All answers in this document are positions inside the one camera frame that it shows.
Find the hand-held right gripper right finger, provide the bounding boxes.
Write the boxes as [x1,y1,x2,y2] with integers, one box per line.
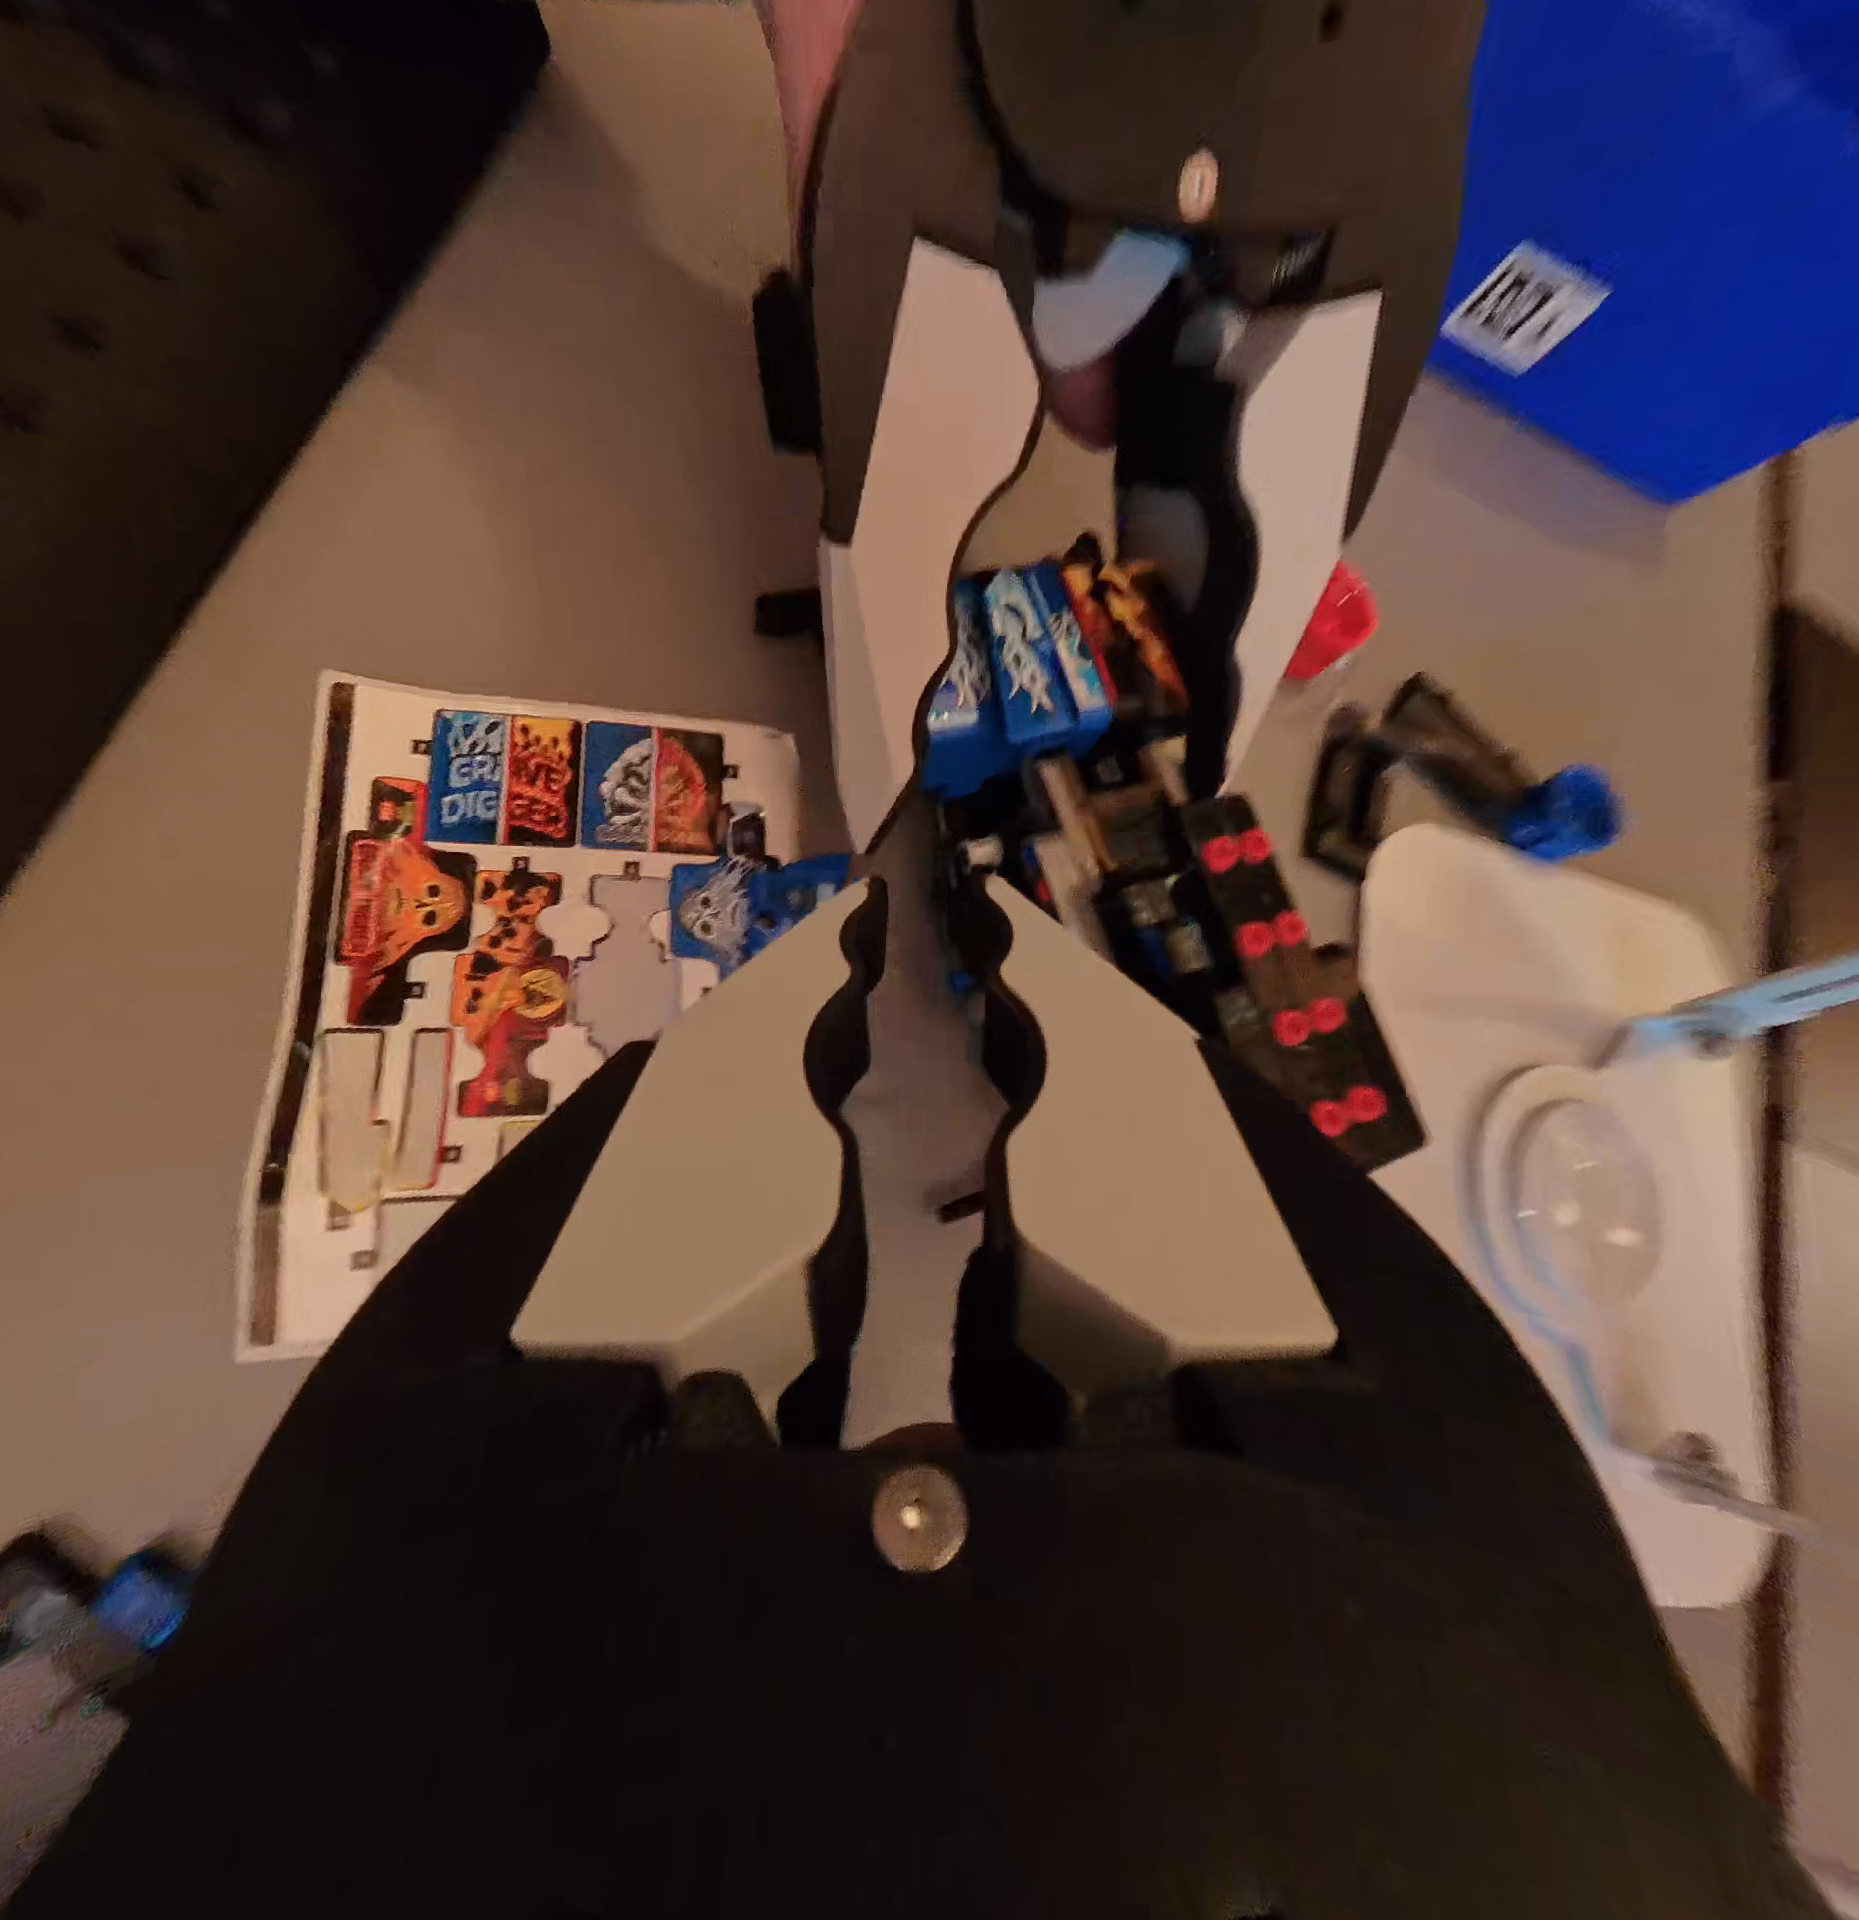
[976,882,1344,1368]

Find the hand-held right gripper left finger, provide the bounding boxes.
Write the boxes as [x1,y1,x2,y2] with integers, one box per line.
[509,882,890,1370]

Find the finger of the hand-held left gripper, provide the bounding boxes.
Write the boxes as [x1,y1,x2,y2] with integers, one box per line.
[816,236,1051,857]
[1116,288,1383,800]

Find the toy brick truck model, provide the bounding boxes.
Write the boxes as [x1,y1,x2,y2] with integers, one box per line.
[919,533,1429,1174]

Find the person's left hand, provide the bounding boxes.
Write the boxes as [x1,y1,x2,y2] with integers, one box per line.
[758,0,871,234]

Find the red wheel rim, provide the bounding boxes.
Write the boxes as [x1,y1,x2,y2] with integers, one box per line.
[1285,559,1380,683]

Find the colourful sticker sheet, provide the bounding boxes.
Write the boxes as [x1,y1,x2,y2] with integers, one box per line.
[237,670,805,1366]

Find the black cylinder brick piece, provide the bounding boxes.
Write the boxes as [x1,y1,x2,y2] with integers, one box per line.
[1303,674,1538,882]

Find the white book stand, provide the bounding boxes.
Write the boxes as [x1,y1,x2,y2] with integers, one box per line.
[1356,824,1859,1611]

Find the blue storage bin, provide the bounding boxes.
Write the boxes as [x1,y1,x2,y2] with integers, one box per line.
[1428,0,1859,506]

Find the black and blue brick piece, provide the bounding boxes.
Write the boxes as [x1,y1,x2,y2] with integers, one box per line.
[0,1521,196,1682]

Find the black perforated mat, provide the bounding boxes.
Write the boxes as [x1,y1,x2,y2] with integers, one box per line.
[0,0,553,940]

